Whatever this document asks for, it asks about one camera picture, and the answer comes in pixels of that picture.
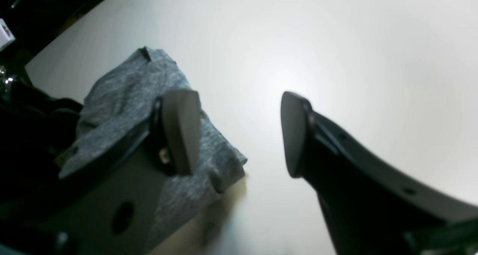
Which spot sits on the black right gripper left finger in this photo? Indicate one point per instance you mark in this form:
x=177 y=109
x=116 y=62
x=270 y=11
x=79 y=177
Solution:
x=107 y=207

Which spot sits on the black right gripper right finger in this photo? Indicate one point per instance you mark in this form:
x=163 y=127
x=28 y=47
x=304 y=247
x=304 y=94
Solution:
x=370 y=207

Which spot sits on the grey t-shirt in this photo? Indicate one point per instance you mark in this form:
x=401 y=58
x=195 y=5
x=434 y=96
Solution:
x=122 y=99

